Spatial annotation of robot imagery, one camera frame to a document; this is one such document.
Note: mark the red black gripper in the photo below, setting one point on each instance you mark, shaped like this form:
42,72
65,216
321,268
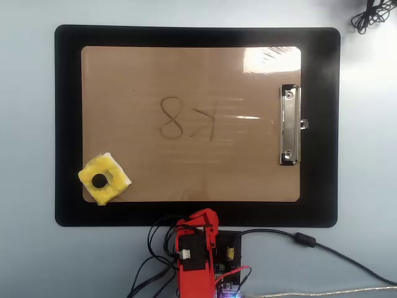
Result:
192,248

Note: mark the yellow sponge with black knob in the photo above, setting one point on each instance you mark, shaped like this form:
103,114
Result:
116,178

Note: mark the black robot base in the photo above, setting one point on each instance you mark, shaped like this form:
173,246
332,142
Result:
224,242

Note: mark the brown clipboard board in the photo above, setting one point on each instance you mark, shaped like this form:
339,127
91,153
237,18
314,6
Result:
186,170

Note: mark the controller board with LED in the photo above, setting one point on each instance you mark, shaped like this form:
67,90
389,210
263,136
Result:
228,291

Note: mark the silver metal clipboard clip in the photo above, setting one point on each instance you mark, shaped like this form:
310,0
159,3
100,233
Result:
290,124

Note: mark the black desk mat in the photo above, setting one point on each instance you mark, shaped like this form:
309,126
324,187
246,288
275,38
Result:
68,124

